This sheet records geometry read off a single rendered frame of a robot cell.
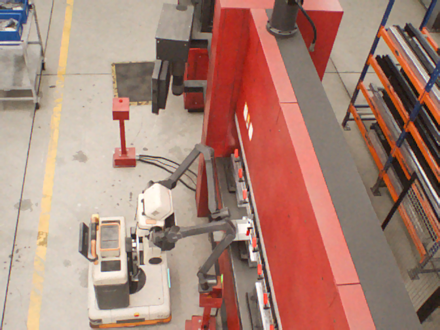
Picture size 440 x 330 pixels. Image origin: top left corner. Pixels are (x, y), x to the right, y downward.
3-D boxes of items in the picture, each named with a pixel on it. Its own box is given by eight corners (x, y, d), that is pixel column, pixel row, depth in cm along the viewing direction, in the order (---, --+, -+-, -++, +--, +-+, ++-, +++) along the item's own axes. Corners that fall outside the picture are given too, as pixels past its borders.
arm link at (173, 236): (232, 213, 311) (230, 221, 301) (238, 232, 315) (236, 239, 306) (168, 226, 321) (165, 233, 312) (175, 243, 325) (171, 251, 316)
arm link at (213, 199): (207, 148, 338) (201, 150, 328) (215, 148, 336) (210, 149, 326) (212, 209, 343) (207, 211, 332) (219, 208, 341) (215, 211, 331)
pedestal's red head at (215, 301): (199, 282, 359) (201, 270, 346) (220, 283, 360) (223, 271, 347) (198, 307, 346) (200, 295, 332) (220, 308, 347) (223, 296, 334)
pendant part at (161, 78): (158, 80, 423) (158, 44, 396) (171, 81, 423) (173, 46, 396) (150, 113, 392) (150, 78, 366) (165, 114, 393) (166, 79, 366)
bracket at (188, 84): (183, 86, 436) (183, 80, 431) (209, 86, 440) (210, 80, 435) (186, 115, 410) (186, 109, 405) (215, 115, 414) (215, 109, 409)
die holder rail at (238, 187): (229, 161, 416) (230, 153, 409) (236, 161, 417) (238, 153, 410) (238, 207, 383) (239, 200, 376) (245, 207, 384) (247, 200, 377)
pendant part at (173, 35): (162, 87, 438) (163, 1, 375) (188, 90, 439) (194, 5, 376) (154, 124, 404) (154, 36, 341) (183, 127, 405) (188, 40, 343)
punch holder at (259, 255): (255, 251, 322) (258, 237, 309) (267, 250, 323) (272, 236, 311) (258, 270, 312) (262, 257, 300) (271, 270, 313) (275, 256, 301)
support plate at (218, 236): (211, 221, 357) (211, 220, 356) (245, 220, 361) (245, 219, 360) (214, 241, 345) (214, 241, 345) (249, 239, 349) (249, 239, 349)
